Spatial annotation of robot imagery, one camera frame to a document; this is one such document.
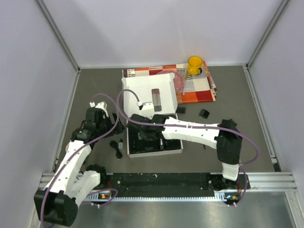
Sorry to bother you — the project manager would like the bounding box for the black charging cable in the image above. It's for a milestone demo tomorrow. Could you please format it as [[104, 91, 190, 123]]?
[[110, 140, 124, 160]]

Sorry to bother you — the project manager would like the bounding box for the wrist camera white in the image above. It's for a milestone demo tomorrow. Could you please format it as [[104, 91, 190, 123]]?
[[89, 102, 109, 117], [137, 101, 155, 119]]

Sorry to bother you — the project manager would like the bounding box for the pink dotted plate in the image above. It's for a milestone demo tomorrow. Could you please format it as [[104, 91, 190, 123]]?
[[157, 70, 185, 93]]

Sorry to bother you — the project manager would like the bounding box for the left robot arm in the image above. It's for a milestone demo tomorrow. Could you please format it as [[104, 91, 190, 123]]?
[[34, 102, 124, 227]]

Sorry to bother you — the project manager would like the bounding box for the white cardboard box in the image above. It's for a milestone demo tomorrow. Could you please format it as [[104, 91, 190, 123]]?
[[122, 73, 178, 158]]

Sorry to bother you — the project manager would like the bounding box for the small oil bottle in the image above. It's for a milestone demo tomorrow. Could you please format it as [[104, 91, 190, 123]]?
[[118, 139, 123, 149]]

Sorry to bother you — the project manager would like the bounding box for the white cable duct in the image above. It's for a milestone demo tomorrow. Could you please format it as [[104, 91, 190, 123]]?
[[83, 190, 238, 204]]

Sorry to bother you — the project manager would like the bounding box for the black plastic tray insert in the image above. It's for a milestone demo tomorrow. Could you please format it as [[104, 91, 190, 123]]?
[[127, 114, 182, 158]]

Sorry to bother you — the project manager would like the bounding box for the silver hair clipper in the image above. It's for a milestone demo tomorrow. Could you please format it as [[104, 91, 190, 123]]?
[[160, 138, 164, 150]]

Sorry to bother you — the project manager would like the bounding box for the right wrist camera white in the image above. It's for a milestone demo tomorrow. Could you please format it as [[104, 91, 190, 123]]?
[[137, 101, 155, 119]]

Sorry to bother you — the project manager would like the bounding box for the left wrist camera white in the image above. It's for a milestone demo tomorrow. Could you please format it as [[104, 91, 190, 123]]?
[[89, 102, 109, 117]]

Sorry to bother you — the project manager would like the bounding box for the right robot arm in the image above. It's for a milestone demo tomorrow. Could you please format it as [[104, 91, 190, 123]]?
[[127, 114, 243, 188]]

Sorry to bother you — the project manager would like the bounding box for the yellow mug black handle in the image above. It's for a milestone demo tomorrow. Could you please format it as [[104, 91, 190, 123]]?
[[187, 56, 203, 76]]

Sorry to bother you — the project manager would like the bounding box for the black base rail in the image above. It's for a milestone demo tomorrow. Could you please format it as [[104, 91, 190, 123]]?
[[107, 172, 244, 197]]

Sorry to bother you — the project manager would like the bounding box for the black clipper comb guard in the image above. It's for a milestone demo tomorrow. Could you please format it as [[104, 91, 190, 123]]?
[[138, 131, 158, 141], [199, 109, 210, 119], [176, 106, 186, 114]]

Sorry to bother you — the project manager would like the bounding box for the orange patterned cloth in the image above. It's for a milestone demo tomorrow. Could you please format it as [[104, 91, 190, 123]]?
[[122, 62, 217, 104]]

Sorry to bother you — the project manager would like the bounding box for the aluminium frame rail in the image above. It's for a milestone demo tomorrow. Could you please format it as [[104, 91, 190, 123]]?
[[247, 172, 297, 192]]

